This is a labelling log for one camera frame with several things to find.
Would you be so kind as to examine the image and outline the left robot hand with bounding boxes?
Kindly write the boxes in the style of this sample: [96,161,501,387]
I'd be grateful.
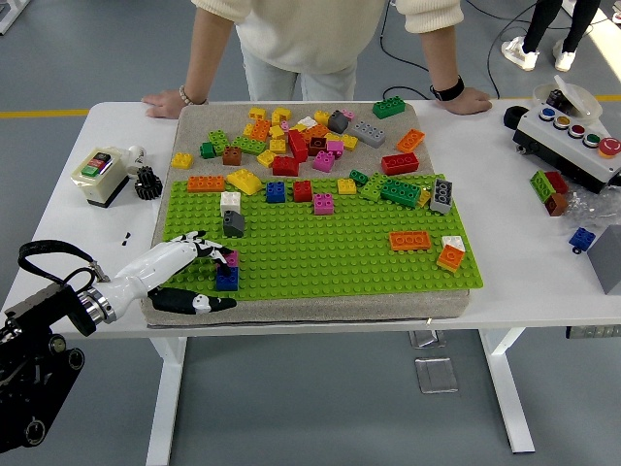
[107,230,239,320]

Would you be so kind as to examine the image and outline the person's right hand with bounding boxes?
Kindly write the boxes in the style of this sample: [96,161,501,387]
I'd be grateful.
[142,88,188,119]

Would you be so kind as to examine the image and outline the person's left hand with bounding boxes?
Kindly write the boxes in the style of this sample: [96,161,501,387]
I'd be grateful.
[439,86,493,117]

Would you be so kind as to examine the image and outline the white square brick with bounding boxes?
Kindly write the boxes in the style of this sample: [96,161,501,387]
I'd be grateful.
[219,190,243,217]

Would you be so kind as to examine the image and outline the orange long brick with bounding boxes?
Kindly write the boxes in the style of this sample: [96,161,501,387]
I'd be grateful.
[186,175,227,193]

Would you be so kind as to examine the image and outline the red long brick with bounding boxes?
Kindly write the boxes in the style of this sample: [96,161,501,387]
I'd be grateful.
[380,151,420,177]

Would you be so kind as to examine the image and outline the light green long brick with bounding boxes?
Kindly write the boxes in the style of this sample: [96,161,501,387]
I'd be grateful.
[230,135,269,156]

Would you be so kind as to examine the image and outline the grey long brick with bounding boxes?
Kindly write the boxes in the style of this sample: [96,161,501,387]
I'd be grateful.
[429,179,455,216]
[349,119,388,150]

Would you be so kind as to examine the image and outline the yellow curved brick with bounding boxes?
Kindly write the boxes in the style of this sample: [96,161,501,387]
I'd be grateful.
[225,168,264,196]

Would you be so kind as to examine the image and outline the dark green long brick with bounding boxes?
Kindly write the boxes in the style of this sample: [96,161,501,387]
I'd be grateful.
[379,178,422,210]

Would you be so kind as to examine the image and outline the red tall brick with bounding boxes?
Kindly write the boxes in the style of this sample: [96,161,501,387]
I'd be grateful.
[286,128,310,163]

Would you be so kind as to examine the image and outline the orange flat brick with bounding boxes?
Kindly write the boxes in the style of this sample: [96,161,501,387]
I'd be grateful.
[388,230,433,252]

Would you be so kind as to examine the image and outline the orange and yellow brick stack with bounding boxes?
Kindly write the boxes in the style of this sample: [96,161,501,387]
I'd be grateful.
[436,244,466,274]

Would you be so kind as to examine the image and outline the green studded baseplate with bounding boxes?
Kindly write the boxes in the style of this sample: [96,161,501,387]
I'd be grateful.
[150,173,486,306]

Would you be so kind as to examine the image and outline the black wristwatch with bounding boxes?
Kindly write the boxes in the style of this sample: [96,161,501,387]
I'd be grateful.
[430,75,466,102]

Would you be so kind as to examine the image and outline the black gear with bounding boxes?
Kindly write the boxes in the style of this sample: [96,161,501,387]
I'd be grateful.
[133,165,164,200]

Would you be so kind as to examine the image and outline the dark small part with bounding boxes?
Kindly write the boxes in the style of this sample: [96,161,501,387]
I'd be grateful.
[545,88,572,111]

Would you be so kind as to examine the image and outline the white push-button control box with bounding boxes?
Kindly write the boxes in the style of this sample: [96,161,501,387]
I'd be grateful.
[512,104,621,195]

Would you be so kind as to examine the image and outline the person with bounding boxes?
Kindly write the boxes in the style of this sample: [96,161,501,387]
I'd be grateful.
[191,0,466,102]
[500,0,603,73]

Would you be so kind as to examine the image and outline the clear round container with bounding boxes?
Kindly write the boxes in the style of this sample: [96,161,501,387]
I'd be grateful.
[532,73,605,122]

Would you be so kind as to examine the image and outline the grey-brown foam mat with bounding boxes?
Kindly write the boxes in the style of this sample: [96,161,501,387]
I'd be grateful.
[139,100,473,331]

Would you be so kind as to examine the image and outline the clear plastic bag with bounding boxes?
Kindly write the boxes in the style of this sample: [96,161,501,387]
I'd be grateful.
[562,186,621,230]

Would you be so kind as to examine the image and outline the white furniture base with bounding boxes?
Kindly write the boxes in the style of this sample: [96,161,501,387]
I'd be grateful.
[0,0,26,36]

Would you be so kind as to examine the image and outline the white table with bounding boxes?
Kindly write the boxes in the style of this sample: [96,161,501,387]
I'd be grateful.
[0,99,621,455]

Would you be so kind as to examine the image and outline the grey box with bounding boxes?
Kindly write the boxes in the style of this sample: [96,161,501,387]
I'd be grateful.
[585,223,621,296]

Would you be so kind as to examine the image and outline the clear floor plate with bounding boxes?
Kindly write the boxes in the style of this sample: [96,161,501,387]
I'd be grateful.
[408,329,448,350]
[413,356,460,395]

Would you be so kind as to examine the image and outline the table control panel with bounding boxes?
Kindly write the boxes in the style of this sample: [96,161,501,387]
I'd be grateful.
[565,323,621,340]

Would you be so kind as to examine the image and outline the bead bracelet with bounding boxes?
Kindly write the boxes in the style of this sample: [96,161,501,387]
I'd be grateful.
[178,84,210,107]

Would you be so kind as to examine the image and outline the black ring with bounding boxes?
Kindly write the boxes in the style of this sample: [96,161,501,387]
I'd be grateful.
[503,104,531,131]

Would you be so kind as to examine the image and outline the black floor cable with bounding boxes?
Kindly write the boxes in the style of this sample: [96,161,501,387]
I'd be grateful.
[487,0,539,100]
[377,0,438,101]

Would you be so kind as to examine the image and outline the beige switch box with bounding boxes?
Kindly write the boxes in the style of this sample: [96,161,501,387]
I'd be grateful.
[70,147,131,209]

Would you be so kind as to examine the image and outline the blue brick keychain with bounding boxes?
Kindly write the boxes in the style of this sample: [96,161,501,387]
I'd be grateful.
[568,226,597,255]

